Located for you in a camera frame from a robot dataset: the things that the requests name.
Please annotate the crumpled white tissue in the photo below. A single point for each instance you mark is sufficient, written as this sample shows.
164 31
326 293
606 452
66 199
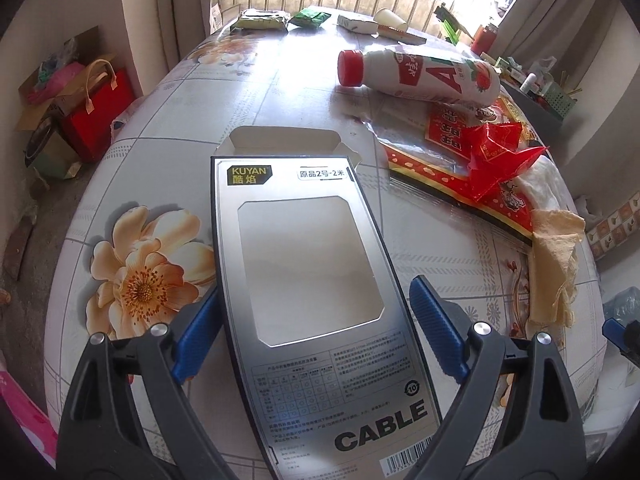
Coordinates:
547 185

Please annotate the black round container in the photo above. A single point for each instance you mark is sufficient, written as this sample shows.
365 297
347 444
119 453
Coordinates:
40 142

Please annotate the grey cabinet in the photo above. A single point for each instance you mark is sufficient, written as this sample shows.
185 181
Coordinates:
542 122

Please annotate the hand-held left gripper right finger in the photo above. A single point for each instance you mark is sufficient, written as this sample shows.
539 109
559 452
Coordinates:
435 330

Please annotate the beige window curtain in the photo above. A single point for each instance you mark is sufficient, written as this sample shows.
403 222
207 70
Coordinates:
575 25
175 10

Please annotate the long green box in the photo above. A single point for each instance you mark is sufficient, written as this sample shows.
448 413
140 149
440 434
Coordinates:
450 22

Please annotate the crumpled brown paper towel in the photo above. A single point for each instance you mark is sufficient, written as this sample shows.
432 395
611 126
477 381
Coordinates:
550 270

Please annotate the white paper cup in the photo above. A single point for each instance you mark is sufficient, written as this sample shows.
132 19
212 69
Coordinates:
387 17

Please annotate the red and gold snack bag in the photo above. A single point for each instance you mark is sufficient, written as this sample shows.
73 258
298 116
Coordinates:
440 175

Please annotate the white milk bottle red cap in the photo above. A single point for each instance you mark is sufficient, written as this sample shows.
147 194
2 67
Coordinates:
430 77

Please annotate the small white carton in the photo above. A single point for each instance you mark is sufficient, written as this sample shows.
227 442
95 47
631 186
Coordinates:
357 23

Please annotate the red thermos bottle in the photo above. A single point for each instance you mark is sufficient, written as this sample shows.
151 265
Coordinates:
482 40

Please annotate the pink plastic bag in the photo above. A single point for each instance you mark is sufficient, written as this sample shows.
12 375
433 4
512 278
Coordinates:
65 76

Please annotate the flat cardboard piece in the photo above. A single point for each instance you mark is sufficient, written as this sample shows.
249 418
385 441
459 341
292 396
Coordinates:
405 35

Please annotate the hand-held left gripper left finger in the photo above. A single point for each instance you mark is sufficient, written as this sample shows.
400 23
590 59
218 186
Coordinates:
197 335

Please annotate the red gift bag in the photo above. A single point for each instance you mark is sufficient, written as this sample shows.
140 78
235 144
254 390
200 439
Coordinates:
95 120

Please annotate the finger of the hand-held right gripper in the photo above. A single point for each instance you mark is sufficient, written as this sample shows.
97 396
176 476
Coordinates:
612 330

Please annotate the dark green packet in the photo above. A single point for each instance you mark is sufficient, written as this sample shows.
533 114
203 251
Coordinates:
310 17

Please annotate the green plastic basket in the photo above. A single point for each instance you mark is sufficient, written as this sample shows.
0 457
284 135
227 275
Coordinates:
555 102

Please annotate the crumpled red plastic wrapper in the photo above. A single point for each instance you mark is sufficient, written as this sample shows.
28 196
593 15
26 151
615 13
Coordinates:
500 165

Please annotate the small white bottle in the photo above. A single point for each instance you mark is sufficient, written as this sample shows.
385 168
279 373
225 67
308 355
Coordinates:
527 84

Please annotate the light green snack packet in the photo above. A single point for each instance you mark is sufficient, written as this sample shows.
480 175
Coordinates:
262 20

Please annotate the brown cardboard box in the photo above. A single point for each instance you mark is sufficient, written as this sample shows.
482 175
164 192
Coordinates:
32 112

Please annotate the small brown box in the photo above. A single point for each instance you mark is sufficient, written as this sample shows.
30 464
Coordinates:
57 160

